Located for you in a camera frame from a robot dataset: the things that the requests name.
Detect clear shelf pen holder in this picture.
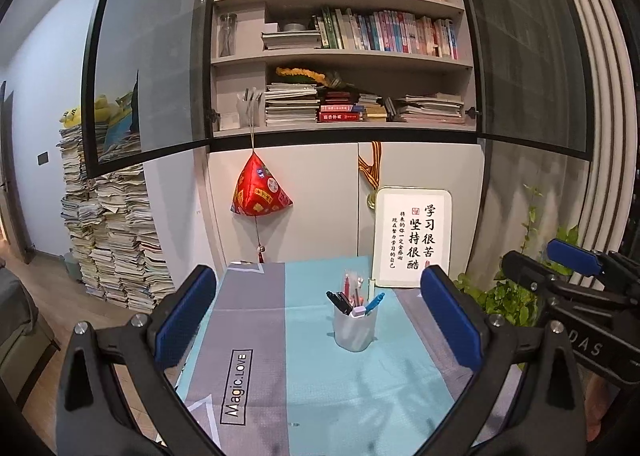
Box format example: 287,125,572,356
235,90,264,129

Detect dark room door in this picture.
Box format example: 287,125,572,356
0,80,34,265

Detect left glass cabinet door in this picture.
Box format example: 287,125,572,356
79,0,224,179

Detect green potted plant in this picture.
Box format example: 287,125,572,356
452,183,582,333

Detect glass cabinet door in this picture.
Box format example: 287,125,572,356
447,0,594,160
79,0,224,179

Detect grey bookcase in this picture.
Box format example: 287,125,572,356
207,0,482,143

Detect frosted plastic cup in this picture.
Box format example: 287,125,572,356
332,305,379,353

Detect row of colourful books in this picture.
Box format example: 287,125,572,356
314,6,459,60

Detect yellow flower garland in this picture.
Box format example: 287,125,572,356
274,66,326,84

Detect blue grey printed tablecloth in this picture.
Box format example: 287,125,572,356
170,256,526,456

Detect tall stacks of papers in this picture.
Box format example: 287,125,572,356
58,110,176,315

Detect person's right hand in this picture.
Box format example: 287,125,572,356
586,372,622,438

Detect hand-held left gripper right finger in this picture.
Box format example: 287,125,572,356
420,264,589,456

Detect grey green sofa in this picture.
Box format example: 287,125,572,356
0,266,56,403

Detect red books stack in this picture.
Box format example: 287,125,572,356
317,93,369,123

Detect stack of worn booklets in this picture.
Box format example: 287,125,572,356
394,93,466,125

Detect red pyramid hanging ornament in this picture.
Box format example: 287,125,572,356
229,123,294,265

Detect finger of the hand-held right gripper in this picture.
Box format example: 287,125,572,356
501,249,607,307
546,238,640,283

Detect framed calligraphy sign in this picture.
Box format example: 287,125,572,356
370,186,454,289

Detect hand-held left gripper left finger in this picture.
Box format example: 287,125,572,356
55,264,226,456

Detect flat grey book stack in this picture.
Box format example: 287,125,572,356
261,23,324,51

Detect gold medal striped ribbon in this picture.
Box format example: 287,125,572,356
356,141,384,211

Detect glass jar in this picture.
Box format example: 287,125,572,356
218,13,238,58

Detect right glass cabinet door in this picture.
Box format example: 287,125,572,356
447,0,594,160

